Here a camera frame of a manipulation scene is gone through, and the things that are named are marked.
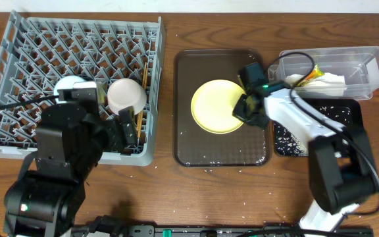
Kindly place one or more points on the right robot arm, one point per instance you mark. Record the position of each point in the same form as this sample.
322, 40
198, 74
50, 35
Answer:
342, 171

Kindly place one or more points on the pile of rice and nuts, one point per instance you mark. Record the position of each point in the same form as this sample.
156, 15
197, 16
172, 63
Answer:
286, 144

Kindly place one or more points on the clear plastic waste bin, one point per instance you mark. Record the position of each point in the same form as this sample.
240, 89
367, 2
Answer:
359, 65

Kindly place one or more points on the pale pink bowl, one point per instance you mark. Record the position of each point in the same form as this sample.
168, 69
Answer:
124, 93

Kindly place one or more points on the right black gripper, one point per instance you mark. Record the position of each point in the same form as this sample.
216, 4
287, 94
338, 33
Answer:
238, 112

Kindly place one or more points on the wooden chopstick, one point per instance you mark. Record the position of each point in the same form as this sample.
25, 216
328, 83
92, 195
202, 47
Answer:
145, 76
139, 123

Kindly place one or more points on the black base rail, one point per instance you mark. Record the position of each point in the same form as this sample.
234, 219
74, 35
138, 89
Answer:
109, 226

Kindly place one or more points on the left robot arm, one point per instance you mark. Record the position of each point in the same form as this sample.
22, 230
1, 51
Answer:
72, 137

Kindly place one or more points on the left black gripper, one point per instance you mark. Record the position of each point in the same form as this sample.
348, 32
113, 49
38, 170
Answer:
116, 133

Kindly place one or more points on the white paper napkin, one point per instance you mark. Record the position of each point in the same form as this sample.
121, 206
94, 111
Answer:
328, 85

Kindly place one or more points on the black rectangular tray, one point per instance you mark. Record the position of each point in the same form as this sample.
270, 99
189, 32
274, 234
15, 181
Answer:
351, 103

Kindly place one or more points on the light blue bowl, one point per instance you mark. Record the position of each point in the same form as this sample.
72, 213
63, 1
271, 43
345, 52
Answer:
64, 86

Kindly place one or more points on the grey plastic dish rack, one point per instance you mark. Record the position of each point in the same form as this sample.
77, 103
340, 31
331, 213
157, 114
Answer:
37, 52

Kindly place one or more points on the dark brown serving tray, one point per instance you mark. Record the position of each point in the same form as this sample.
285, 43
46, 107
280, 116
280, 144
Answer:
195, 147

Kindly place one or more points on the yellow round plate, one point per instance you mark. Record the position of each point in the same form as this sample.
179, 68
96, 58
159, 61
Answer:
212, 105

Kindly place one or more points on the green orange snack wrapper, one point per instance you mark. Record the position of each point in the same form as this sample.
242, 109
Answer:
316, 73

